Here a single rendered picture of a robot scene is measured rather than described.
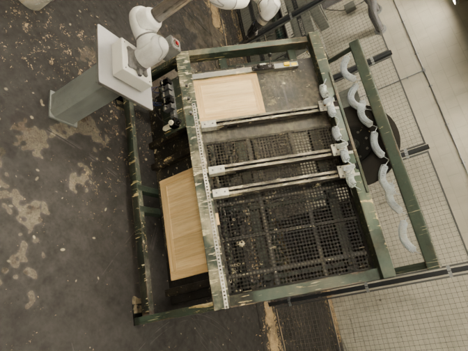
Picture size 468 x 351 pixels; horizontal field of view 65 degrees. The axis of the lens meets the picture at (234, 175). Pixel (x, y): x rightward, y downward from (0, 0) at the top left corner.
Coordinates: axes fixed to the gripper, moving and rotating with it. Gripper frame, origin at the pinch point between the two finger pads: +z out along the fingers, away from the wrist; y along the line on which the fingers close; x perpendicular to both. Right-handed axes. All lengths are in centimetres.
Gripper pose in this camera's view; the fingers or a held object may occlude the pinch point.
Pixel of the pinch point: (246, 39)
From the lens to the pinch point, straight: 315.7
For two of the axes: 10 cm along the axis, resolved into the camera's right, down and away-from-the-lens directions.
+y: -1.7, -9.2, 3.5
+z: -5.2, 3.9, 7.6
